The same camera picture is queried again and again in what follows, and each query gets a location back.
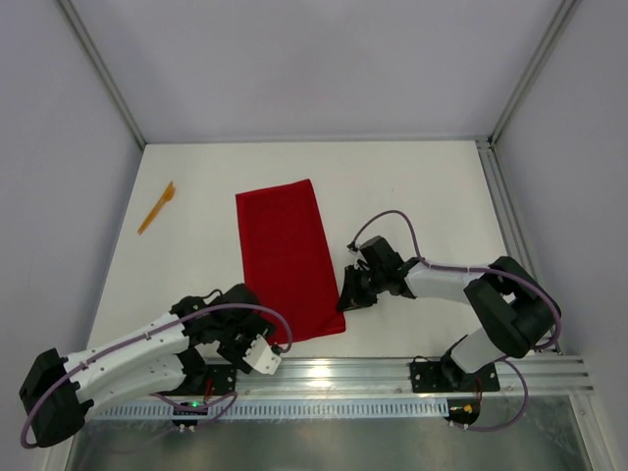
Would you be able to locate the red cloth napkin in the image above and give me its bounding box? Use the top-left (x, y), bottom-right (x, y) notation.
top-left (235, 180), bottom-right (346, 342)

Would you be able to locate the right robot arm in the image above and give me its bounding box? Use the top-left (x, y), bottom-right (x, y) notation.
top-left (337, 235), bottom-right (561, 391)

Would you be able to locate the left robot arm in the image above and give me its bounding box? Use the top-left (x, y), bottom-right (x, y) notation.
top-left (19, 284), bottom-right (286, 449)

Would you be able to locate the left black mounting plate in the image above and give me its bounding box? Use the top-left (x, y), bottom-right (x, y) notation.
top-left (202, 364), bottom-right (237, 397)

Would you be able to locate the black mounting plate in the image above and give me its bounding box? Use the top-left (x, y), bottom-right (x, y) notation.
top-left (409, 358), bottom-right (500, 393)
top-left (202, 364), bottom-right (237, 397)

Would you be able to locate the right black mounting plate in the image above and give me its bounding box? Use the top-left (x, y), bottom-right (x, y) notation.
top-left (409, 358), bottom-right (500, 393)

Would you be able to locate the orange plastic fork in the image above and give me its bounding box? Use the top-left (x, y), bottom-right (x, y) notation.
top-left (137, 181), bottom-right (176, 236)

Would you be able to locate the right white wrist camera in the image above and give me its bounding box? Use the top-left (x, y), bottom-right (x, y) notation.
top-left (359, 235), bottom-right (403, 270)

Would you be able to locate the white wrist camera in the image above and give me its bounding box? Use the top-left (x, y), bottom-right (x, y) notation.
top-left (359, 235), bottom-right (403, 270)
top-left (242, 335), bottom-right (282, 375)

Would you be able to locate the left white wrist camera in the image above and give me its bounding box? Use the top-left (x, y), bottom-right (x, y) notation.
top-left (242, 335), bottom-right (282, 375)

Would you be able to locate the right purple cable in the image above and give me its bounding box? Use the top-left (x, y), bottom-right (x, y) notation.
top-left (346, 209), bottom-right (563, 354)

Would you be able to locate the white slotted cable duct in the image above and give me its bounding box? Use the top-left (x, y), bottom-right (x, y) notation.
top-left (96, 397), bottom-right (449, 421)

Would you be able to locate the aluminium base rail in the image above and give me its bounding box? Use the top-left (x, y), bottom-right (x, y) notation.
top-left (58, 356), bottom-right (595, 401)

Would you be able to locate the right aluminium frame post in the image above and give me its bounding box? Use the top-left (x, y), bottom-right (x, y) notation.
top-left (488, 0), bottom-right (581, 147)

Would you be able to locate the aluminium frame post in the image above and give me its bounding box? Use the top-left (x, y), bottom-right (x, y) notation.
top-left (54, 0), bottom-right (147, 150)
top-left (488, 0), bottom-right (581, 147)

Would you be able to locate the left aluminium frame post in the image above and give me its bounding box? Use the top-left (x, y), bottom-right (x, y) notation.
top-left (54, 0), bottom-right (147, 150)

